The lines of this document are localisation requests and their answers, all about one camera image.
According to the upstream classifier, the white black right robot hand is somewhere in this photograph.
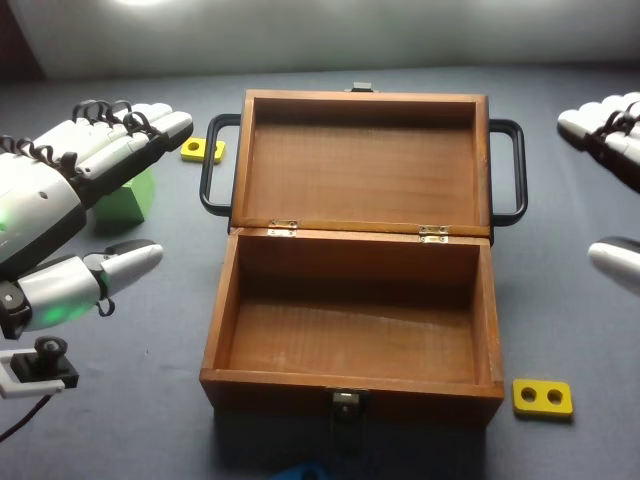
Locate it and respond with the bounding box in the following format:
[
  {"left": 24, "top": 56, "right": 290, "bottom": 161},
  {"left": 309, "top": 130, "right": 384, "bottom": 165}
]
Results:
[{"left": 556, "top": 91, "right": 640, "bottom": 302}]

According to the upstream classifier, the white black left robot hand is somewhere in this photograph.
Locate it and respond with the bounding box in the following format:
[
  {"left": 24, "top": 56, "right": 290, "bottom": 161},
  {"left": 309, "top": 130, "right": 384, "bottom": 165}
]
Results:
[{"left": 0, "top": 99, "right": 195, "bottom": 342}]

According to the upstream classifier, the brown wooden box base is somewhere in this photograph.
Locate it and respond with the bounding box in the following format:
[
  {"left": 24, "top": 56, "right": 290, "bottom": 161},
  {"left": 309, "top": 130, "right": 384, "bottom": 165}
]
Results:
[{"left": 198, "top": 227, "right": 506, "bottom": 454}]

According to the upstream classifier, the green wooden block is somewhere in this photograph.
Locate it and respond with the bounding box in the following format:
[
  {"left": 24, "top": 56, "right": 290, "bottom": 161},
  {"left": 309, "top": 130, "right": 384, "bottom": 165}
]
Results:
[{"left": 87, "top": 167, "right": 157, "bottom": 226}]

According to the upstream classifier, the yellow two-hole block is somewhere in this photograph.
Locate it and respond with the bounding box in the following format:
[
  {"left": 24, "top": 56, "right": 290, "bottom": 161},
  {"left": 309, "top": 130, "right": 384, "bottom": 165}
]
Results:
[
  {"left": 179, "top": 138, "right": 227, "bottom": 165},
  {"left": 512, "top": 378, "right": 574, "bottom": 419}
]

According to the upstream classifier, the grey table cloth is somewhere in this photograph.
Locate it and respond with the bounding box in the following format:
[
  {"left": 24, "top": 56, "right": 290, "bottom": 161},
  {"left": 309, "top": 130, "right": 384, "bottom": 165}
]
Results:
[{"left": 0, "top": 64, "right": 640, "bottom": 480}]

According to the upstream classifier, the blue toy piece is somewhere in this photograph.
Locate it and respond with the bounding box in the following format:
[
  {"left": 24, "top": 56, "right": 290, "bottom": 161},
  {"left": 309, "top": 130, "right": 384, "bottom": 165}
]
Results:
[{"left": 273, "top": 459, "right": 332, "bottom": 480}]

